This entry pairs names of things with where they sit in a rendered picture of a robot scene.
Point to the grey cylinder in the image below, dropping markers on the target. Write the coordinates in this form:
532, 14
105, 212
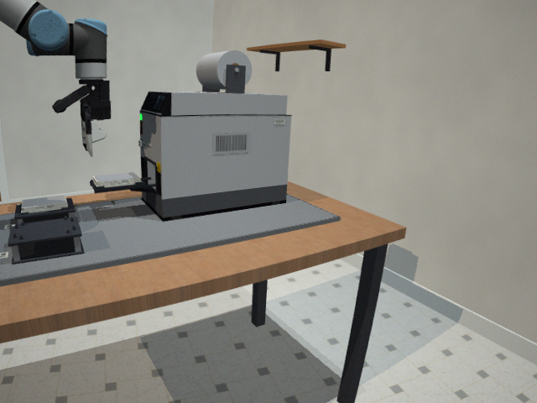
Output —
211, 69

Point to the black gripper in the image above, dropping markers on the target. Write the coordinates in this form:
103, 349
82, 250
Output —
92, 109

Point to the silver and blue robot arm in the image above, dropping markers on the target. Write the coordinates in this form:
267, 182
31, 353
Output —
47, 30

